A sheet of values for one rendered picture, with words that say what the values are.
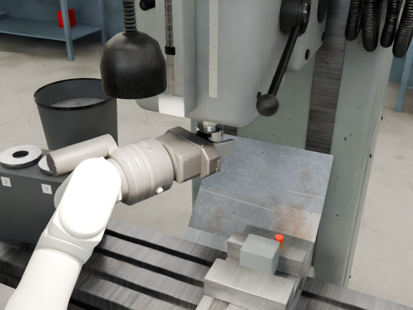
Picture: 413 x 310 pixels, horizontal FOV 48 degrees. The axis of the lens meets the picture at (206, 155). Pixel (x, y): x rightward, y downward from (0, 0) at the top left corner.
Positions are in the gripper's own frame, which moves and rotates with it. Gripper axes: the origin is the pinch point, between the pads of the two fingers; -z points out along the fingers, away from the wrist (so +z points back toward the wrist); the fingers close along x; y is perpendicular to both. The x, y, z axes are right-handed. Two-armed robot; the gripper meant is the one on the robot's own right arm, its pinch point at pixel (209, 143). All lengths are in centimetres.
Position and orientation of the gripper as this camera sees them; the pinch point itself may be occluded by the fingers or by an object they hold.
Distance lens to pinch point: 79.0
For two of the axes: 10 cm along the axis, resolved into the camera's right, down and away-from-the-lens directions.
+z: -7.6, 3.0, -5.7
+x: -6.5, -3.7, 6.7
